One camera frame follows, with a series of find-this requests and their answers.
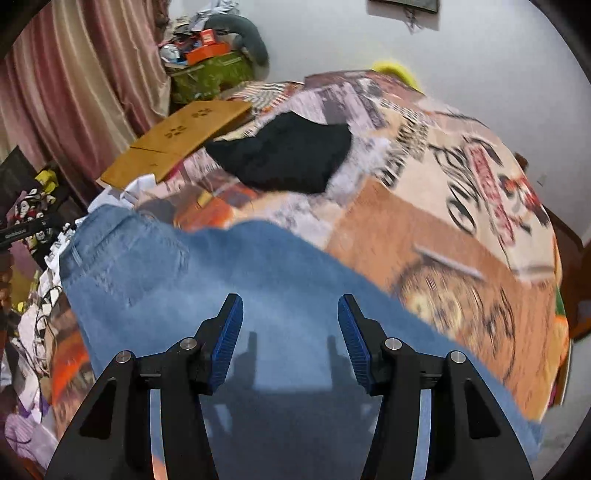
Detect orange box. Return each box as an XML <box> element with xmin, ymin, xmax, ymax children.
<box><xmin>185</xmin><ymin>41</ymin><xmax>229</xmax><ymax>65</ymax></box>

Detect cartoon print black bag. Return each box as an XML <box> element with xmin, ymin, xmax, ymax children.
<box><xmin>11</xmin><ymin>166</ymin><xmax>70</xmax><ymax>259</ymax></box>

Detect blue jeans pants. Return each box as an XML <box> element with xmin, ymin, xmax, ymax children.
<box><xmin>59</xmin><ymin>204</ymin><xmax>544</xmax><ymax>480</ymax></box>

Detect pile of crumpled clothes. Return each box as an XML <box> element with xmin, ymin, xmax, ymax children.
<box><xmin>171</xmin><ymin>0</ymin><xmax>241</xmax><ymax>38</ymax></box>

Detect heap of clothes and cables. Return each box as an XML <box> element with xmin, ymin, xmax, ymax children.
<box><xmin>0</xmin><ymin>268</ymin><xmax>70</xmax><ymax>462</ymax></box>

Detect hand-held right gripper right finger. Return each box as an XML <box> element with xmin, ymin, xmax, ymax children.
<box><xmin>337</xmin><ymin>294</ymin><xmax>534</xmax><ymax>480</ymax></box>

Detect yellow foam arch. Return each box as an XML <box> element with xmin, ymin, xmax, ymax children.
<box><xmin>372</xmin><ymin>60</ymin><xmax>426</xmax><ymax>93</ymax></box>

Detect white cloth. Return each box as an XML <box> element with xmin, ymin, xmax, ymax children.
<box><xmin>90</xmin><ymin>174</ymin><xmax>155</xmax><ymax>213</ymax></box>

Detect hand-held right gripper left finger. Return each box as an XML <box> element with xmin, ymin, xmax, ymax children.
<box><xmin>44</xmin><ymin>293</ymin><xmax>245</xmax><ymax>480</ymax></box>

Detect black folded cloth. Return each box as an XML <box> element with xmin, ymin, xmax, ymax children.
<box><xmin>204</xmin><ymin>111</ymin><xmax>353</xmax><ymax>195</ymax></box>

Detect striped pink curtain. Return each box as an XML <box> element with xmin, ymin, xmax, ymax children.
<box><xmin>0</xmin><ymin>0</ymin><xmax>171</xmax><ymax>208</ymax></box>

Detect flat cardboard box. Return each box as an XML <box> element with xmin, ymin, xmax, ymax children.
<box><xmin>99</xmin><ymin>99</ymin><xmax>252</xmax><ymax>190</ymax></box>

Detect small black wall screen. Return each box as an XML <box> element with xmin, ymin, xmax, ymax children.
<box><xmin>367</xmin><ymin>0</ymin><xmax>439</xmax><ymax>14</ymax></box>

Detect printed blanket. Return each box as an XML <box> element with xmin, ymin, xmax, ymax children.
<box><xmin>46</xmin><ymin>69</ymin><xmax>571</xmax><ymax>480</ymax></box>

